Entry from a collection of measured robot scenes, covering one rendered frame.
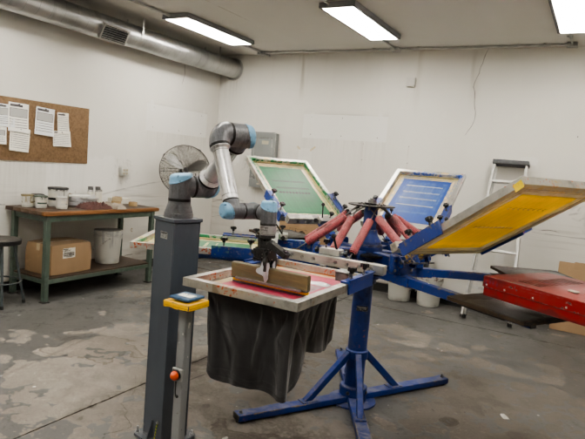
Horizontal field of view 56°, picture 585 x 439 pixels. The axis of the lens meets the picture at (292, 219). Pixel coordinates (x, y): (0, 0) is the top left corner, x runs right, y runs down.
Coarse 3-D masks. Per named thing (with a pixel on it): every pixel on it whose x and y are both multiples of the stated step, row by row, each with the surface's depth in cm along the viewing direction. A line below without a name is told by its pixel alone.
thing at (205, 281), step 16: (208, 272) 256; (224, 272) 262; (320, 272) 292; (208, 288) 235; (224, 288) 231; (240, 288) 229; (336, 288) 245; (272, 304) 219; (288, 304) 216; (304, 304) 218
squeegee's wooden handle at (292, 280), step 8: (232, 264) 255; (240, 264) 253; (248, 264) 251; (232, 272) 256; (240, 272) 254; (248, 272) 251; (272, 272) 244; (280, 272) 242; (288, 272) 241; (272, 280) 245; (280, 280) 243; (288, 280) 241; (296, 280) 239; (304, 280) 237; (296, 288) 239; (304, 288) 237
